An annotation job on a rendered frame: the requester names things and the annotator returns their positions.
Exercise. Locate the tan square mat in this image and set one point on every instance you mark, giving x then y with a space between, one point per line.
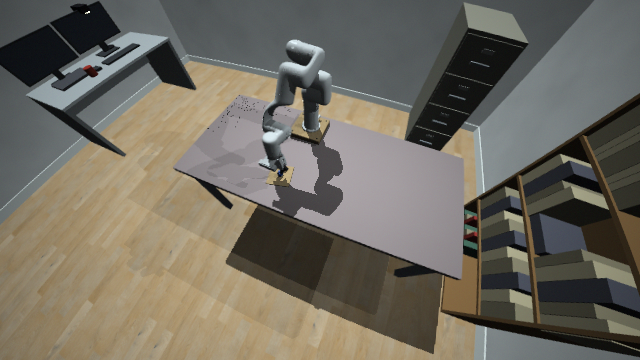
284 180

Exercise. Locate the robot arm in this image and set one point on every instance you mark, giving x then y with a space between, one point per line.
316 89

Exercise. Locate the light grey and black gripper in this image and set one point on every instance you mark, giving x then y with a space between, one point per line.
281 164

